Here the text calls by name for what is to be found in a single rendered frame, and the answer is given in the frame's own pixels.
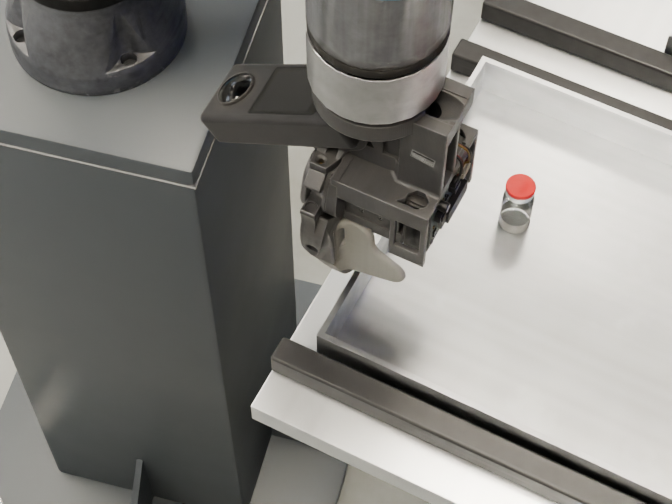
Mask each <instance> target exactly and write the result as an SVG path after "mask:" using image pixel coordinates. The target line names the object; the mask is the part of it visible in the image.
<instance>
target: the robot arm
mask: <svg viewBox="0 0 672 504"><path fill-rule="evenodd" d="M453 5H454V0H305V11H306V60H307V64H236V65H234V66H233V67H232V68H231V70H230V71H229V73H228V74H227V76H226V77H225V79H224V80H223V82H222V83H221V85H220V86H219V88H218V89H217V91H216V92H215V94H214V95H213V97H212V98H211V100H210V102H209V103H208V105H207V106H206V108H205V109H204V111H203V112H202V114H201V121H202V122H203V124H204V125H205V126H206V127H207V128H208V130H209V131H210V132H211V133H212V134H213V136H214V137H215V138H216V139H217V140H218V141H220V142H226V143H245V144H265V145H285V146H304V147H314V148H315V149H314V151H313V152H312V154H311V155H310V157H309V159H308V161H307V164H306V166H305V169H304V172H303V177H302V184H301V191H300V200H301V202H302V203H303V206H302V208H301V209H300V215H301V224H300V241H301V245H302V247H303V248H304V249H305V250H306V251H308V252H309V253H310V254H311V255H312V256H314V257H316V258H317V259H318V260H320V261H321V262H322V263H324V264H325V265H327V266H328V267H330V268H332V269H334V270H336V271H339V272H341V273H343V274H346V273H349V272H352V270H355V271H358V272H361V273H365V274H368V275H371V276H375V277H378V278H381V279H385V280H388V281H391V282H401V281H403V280H404V279H405V277H406V275H405V271H404V270H403V268H402V267H401V266H400V265H398V264H397V263H396V262H394V261H393V260H392V259H391V258H389V257H388V256H387V255H385V254H384V253H383V252H382V251H380V250H379V249H378V247H377V246H376V244H375V236H374V233H376V234H378V235H380V236H383V237H385V238H387V239H389V247H388V252H389V253H391V254H393V255H396V256H398V257H400V258H402V259H405V260H407V261H409V262H412V263H414V264H416V265H419V266H421V267H423V266H424V264H425V257H426V252H427V251H428V249H429V247H430V245H431V244H432V243H433V240H434V238H435V236H436V235H437V233H438V231H439V229H442V227H443V225H444V224H445V223H447V224H448V223H449V221H450V219H451V217H452V216H453V214H454V212H455V210H456V208H457V207H458V205H459V203H460V201H461V199H462V198H463V196H464V194H465V192H466V190H467V184H468V183H470V181H471V179H472V172H473V165H474V158H475V151H476V144H477V137H478V129H475V128H473V127H470V126H468V125H466V124H463V123H462V122H463V120H464V118H465V116H466V115H467V113H468V111H469V109H470V108H471V106H472V104H473V99H474V92H475V88H473V87H470V86H468V85H465V84H462V83H460V82H457V81H455V80H452V79H450V78H447V77H445V75H446V69H447V60H448V51H449V42H450V30H451V22H452V14H453ZM5 21H6V30H7V34H8V37H9V41H10V44H11V47H12V50H13V53H14V55H15V57H16V59H17V61H18V62H19V64H20V65H21V66H22V68H23V69H24V70H25V71H26V72H27V73H28V74H29V75H30V76H31V77H33V78H34V79H35V80H37V81H38V82H40V83H42V84H43V85H45V86H47V87H49V88H52V89H54V90H57V91H60V92H64V93H68V94H74V95H82V96H100V95H109V94H114V93H119V92H122V91H126V90H129V89H132V88H134V87H137V86H139V85H141V84H143V83H145V82H147V81H148V80H150V79H152V78H153V77H155V76H156V75H158V74H159V73H160V72H161V71H162V70H164V69H165V68H166V67H167V66H168V65H169V64H170V63H171V61H172V60H173V59H174V58H175V56H176V55H177V53H178V52H179V50H180V48H181V46H182V44H183V42H184V39H185V35H186V31H187V11H186V4H185V0H7V4H6V10H5ZM402 243H403V244H402Z"/></svg>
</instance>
